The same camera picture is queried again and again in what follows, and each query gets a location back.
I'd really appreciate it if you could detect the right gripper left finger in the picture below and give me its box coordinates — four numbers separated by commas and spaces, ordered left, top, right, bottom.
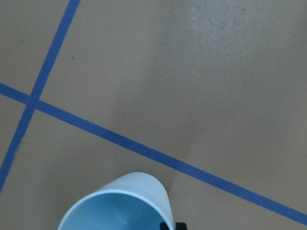
160, 222, 169, 230

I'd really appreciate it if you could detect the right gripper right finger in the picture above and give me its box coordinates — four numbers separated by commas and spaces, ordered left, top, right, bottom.
175, 222, 187, 230

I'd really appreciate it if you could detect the light blue cup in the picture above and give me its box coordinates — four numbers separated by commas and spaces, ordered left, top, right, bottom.
58, 172, 176, 230

